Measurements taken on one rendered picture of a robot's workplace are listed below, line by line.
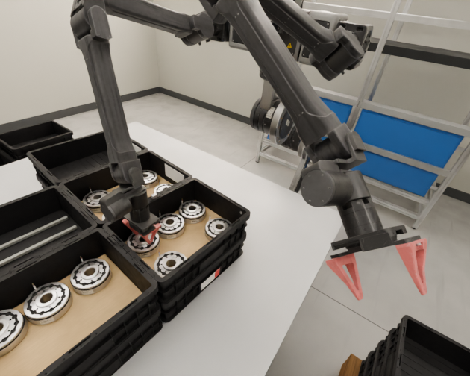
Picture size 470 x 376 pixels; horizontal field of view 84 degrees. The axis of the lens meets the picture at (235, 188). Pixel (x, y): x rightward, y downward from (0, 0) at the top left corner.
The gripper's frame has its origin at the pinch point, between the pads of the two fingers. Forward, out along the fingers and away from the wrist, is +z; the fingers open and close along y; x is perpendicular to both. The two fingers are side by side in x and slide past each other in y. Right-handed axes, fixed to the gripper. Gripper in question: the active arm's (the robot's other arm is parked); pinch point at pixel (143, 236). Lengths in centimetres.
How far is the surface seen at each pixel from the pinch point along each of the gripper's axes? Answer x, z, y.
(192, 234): 13.9, 4.2, 9.2
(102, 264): -14.2, 1.3, -1.6
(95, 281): -18.8, 1.2, 2.2
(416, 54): 205, -45, 45
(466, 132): 203, -4, 96
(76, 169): 10, 4, -58
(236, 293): 11.8, 17.2, 31.4
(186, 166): 60, 17, -38
